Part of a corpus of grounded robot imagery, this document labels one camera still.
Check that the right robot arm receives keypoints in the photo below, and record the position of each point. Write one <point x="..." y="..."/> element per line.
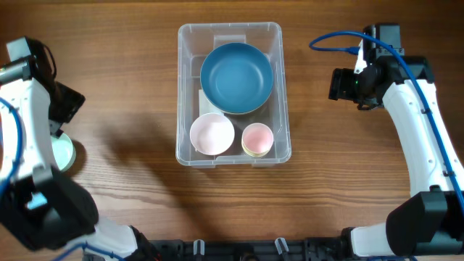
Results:
<point x="430" y="222"/>

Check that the pink bowl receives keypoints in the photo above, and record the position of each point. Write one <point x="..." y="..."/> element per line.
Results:
<point x="212" y="134"/>

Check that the pink cup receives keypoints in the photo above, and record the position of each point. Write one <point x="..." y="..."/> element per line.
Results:
<point x="257" y="137"/>

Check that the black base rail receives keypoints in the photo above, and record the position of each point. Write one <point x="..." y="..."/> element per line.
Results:
<point x="309" y="249"/>

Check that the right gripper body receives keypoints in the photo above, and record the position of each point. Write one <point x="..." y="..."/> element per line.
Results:
<point x="336" y="84"/>

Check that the clear plastic storage container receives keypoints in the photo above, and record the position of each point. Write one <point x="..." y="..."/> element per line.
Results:
<point x="195" y="42"/>

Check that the green bowl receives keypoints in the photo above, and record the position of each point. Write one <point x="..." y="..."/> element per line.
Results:
<point x="64" y="152"/>

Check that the yellow cup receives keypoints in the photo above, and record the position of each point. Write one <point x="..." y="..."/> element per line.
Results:
<point x="254" y="154"/>

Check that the white paper label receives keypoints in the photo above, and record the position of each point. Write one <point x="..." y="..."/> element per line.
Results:
<point x="206" y="106"/>

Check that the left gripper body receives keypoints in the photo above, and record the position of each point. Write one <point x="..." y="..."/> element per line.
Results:
<point x="67" y="103"/>

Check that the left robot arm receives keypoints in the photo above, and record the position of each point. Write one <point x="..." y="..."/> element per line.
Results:
<point x="41" y="206"/>

